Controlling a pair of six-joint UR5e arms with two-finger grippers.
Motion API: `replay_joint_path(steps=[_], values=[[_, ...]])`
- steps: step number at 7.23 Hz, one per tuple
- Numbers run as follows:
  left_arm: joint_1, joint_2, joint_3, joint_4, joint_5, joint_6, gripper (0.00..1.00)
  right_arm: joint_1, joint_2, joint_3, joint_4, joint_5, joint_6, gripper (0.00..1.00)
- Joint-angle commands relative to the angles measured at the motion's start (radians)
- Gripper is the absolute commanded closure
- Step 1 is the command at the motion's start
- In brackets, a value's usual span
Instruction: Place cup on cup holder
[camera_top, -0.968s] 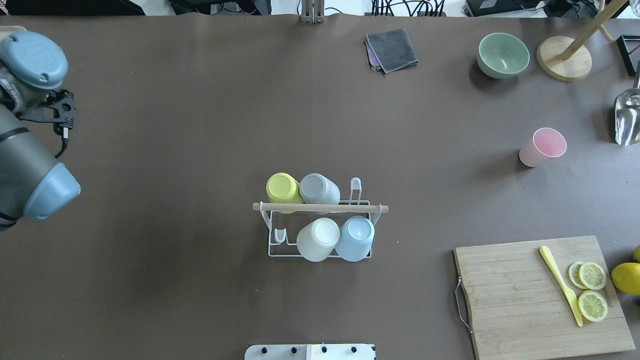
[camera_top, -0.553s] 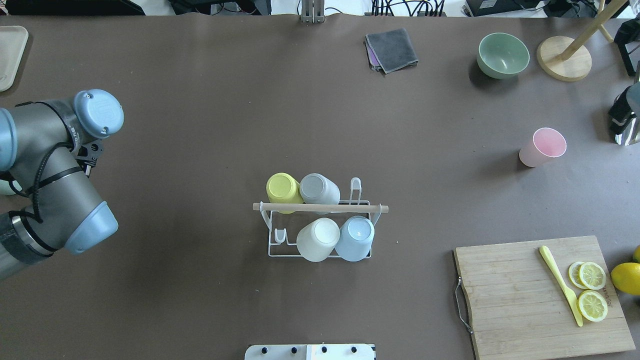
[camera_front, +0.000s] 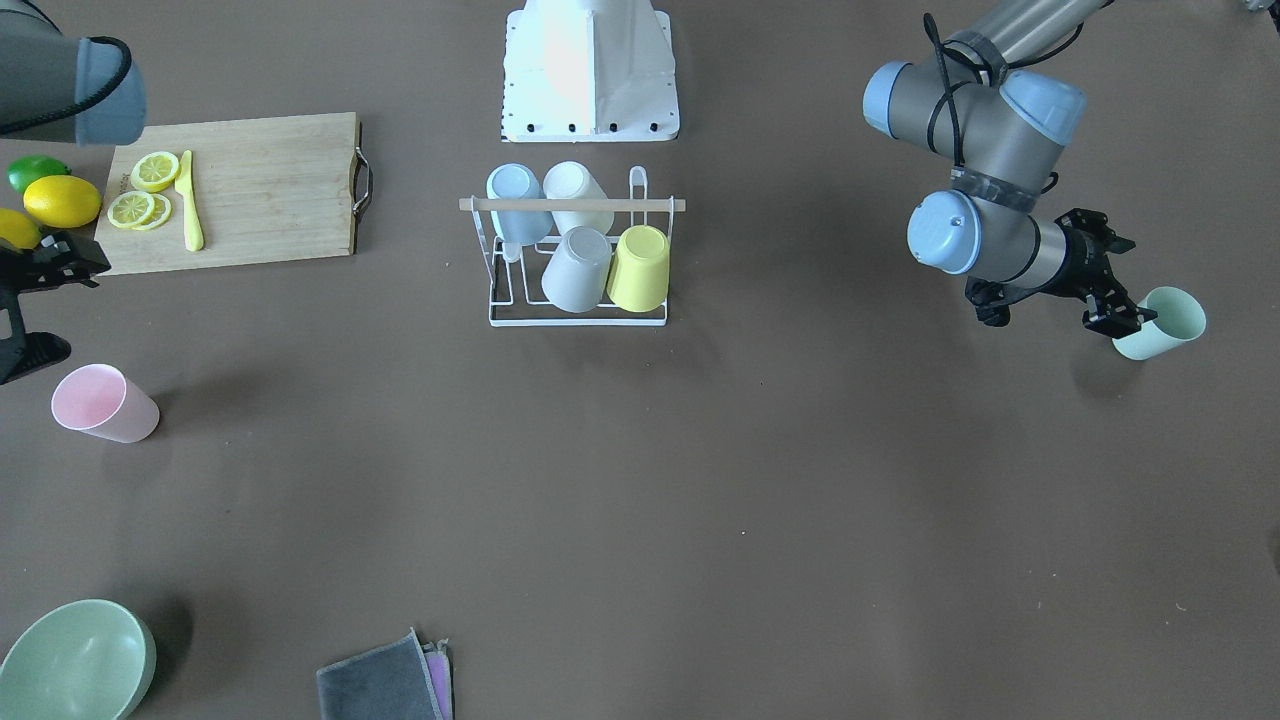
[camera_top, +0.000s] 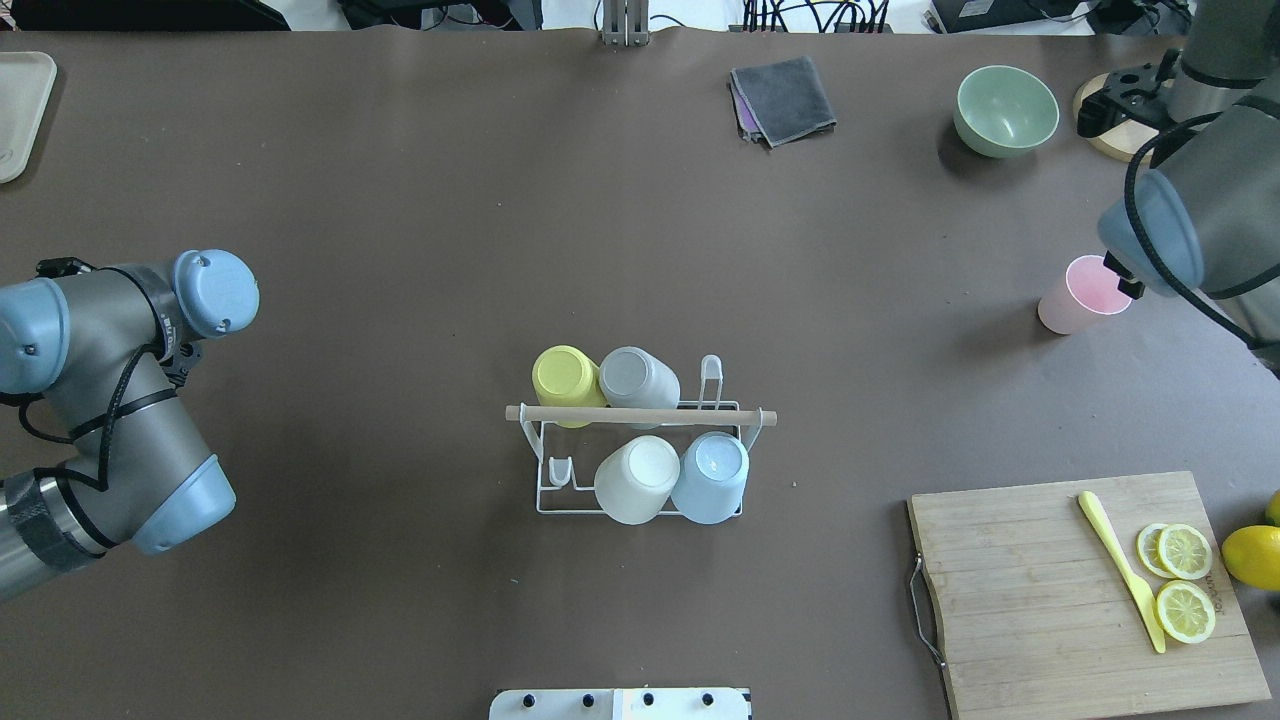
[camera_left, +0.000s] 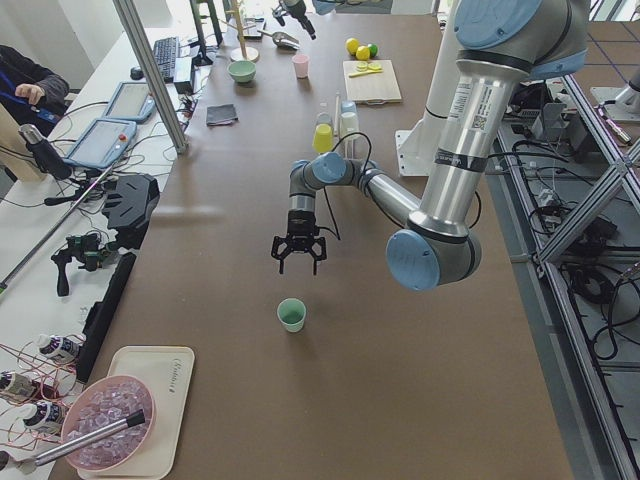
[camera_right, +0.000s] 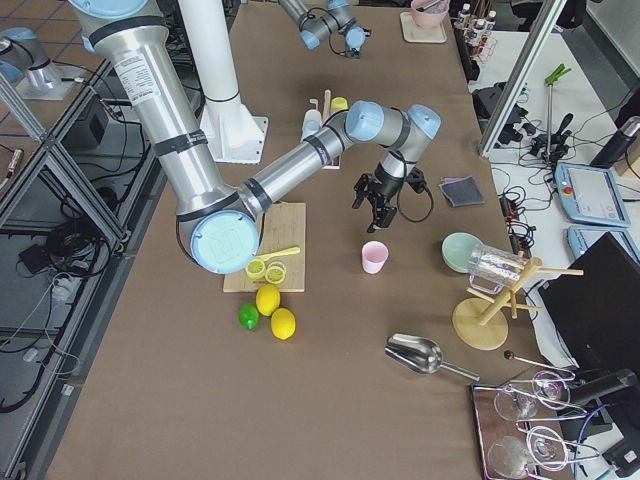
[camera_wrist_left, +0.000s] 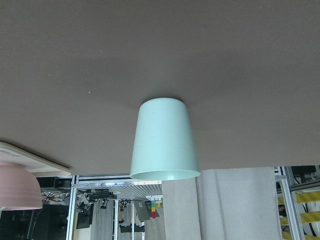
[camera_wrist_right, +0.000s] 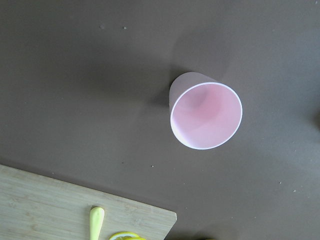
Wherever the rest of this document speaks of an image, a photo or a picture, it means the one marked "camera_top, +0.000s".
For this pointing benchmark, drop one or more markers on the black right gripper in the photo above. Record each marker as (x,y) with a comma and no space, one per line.
(1124,277)

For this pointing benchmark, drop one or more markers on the pink plastic cup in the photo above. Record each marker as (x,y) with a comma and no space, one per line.
(1083,295)

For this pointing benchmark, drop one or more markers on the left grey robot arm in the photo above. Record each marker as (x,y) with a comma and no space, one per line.
(107,348)

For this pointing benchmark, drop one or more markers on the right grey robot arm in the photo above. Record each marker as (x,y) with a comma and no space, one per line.
(1199,215)

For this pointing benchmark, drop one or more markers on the grey plastic cup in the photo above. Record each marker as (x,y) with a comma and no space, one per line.
(631,377)

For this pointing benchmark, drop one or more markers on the light blue plastic cup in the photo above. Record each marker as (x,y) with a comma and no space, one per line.
(713,475)

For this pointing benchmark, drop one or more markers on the white plastic cup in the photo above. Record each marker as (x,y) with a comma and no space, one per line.
(633,484)

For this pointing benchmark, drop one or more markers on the yellow plastic cup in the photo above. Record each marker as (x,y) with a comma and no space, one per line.
(563,376)

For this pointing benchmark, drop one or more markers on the round wooden coaster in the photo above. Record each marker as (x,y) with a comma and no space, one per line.
(1121,142)

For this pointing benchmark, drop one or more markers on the green ceramic bowl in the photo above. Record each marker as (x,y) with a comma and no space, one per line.
(1004,112)

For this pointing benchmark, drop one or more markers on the grey folded cloth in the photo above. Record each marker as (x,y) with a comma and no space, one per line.
(787,99)

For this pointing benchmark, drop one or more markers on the purple folded cloth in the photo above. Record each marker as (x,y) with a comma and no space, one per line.
(748,128)

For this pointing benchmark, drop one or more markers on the lemon slice hidden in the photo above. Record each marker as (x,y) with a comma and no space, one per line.
(1146,544)

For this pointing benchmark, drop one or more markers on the lemon slice upper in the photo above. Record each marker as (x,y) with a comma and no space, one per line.
(1184,552)

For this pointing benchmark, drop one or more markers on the lemon slice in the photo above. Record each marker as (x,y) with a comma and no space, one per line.
(1185,612)
(1184,552)

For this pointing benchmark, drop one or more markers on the whole yellow lemon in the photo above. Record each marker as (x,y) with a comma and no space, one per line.
(1251,555)

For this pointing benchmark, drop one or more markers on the yellow plastic knife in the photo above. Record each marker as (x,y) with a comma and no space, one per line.
(1138,588)

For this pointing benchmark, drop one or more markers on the lemon slice lower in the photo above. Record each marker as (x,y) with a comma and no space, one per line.
(1185,612)

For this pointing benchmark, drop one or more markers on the wooden cutting board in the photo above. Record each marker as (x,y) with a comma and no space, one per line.
(1033,620)

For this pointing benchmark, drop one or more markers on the beige plastic tray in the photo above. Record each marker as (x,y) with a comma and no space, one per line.
(27,81)

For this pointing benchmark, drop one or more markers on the aluminium frame post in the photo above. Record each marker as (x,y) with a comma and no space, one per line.
(625,23)

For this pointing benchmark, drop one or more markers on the white wire cup holder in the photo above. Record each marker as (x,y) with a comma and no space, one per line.
(569,443)

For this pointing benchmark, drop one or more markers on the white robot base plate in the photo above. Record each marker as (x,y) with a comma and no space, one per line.
(699,702)

